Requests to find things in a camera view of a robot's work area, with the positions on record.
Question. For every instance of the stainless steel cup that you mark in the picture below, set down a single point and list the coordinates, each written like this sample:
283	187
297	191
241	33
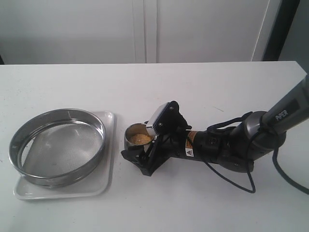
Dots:
134	129

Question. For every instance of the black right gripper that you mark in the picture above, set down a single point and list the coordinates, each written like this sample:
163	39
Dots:
175	139

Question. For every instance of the pile of yellow grains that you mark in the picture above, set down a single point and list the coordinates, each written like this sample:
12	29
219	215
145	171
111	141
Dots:
140	139

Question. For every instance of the round stainless steel sieve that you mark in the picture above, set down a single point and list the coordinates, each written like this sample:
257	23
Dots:
58	148

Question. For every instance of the dark door frame post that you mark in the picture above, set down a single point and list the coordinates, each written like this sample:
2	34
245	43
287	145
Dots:
280	29

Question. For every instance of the white rectangular plastic tray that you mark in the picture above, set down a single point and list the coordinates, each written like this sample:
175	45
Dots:
94	184

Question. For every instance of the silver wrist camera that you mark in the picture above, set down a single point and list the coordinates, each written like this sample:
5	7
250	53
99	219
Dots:
153	121

